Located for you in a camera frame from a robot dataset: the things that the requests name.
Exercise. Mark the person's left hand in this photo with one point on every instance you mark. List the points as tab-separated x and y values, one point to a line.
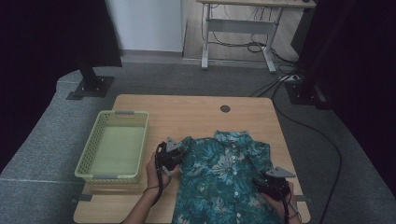
152	175

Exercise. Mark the teal floral shirt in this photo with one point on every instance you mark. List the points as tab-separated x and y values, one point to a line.
218	174

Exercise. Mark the white power strip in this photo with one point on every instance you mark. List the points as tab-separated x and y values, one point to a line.
291	77

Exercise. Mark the dark curtain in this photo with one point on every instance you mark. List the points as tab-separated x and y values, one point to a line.
46	46
358	62

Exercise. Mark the green plastic basket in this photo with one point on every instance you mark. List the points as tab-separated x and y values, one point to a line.
90	146

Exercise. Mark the person's right hand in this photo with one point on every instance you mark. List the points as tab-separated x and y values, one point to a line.
292	202

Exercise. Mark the round dark table grommet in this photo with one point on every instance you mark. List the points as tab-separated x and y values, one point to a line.
225	109

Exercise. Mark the grey table edge tab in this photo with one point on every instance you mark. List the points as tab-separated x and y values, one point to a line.
304	199
82	197

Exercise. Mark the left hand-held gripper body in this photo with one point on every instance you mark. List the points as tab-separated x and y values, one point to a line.
171	155

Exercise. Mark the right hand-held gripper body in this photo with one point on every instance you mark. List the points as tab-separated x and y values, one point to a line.
280	172

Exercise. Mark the white-legged desk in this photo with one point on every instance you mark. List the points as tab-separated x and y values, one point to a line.
239	26

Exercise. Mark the black stand with base plate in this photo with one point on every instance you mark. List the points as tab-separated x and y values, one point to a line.
93	85
303	91

